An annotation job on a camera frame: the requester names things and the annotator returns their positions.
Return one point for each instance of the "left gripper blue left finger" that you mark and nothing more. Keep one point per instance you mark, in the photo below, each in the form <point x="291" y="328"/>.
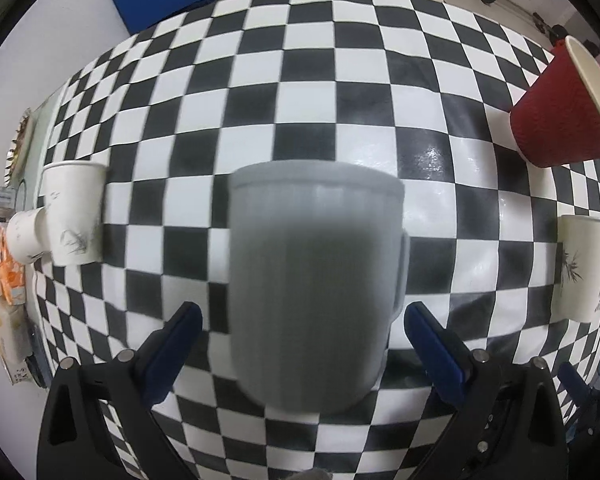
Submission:
<point x="74" y="441"/>

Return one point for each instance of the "orange snack packet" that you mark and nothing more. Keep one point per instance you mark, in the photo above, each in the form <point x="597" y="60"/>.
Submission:
<point x="12" y="279"/>

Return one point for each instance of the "white paper cup black calligraphy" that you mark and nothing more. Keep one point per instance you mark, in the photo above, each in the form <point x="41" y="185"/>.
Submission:
<point x="578" y="293"/>

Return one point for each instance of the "yellow food bag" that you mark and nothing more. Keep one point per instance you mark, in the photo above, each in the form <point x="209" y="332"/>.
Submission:
<point x="15" y="342"/>

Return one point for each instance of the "black white checkered tablecloth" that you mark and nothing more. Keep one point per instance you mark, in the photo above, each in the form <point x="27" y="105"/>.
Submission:
<point x="417" y="89"/>

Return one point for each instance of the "red paper cup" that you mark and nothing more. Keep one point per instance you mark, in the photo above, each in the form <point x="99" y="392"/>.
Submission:
<point x="557" y="121"/>

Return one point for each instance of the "white paper cup bamboo print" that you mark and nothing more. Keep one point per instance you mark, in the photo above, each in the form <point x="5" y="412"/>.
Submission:
<point x="73" y="192"/>

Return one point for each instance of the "small white paper cup lying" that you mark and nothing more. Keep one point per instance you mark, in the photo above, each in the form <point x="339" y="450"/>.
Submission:
<point x="26" y="235"/>

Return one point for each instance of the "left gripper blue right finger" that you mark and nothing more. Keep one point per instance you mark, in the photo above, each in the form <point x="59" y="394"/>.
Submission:
<point x="507" y="422"/>

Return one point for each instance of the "decorated plate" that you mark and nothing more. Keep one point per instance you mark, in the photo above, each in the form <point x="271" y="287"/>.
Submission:
<point x="18" y="149"/>

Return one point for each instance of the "grey plastic mug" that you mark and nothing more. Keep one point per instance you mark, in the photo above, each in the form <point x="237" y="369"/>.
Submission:
<point x="318" y="268"/>

